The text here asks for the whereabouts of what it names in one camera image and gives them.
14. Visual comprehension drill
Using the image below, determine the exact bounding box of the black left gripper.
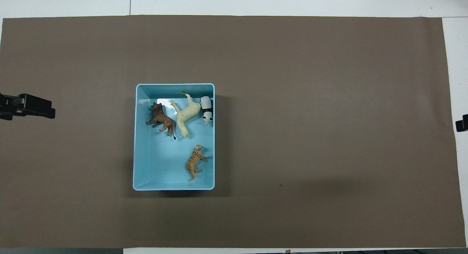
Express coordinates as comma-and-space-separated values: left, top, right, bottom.
0, 93, 56, 121

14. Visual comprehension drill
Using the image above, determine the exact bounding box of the brown lion toy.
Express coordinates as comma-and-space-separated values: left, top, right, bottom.
146, 102, 177, 140

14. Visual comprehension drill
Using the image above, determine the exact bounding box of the cream horse toy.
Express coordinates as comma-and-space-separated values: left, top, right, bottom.
169, 91, 202, 138

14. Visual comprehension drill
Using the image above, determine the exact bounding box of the orange striped tiger toy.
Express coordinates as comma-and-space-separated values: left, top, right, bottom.
186, 145, 209, 182

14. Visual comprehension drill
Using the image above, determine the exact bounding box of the black white panda toy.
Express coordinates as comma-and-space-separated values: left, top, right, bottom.
200, 96, 214, 125

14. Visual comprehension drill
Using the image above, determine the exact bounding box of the light blue storage box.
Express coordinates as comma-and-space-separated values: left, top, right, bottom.
132, 83, 215, 191

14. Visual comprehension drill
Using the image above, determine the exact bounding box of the brown table mat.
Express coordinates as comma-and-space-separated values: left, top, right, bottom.
0, 15, 467, 249

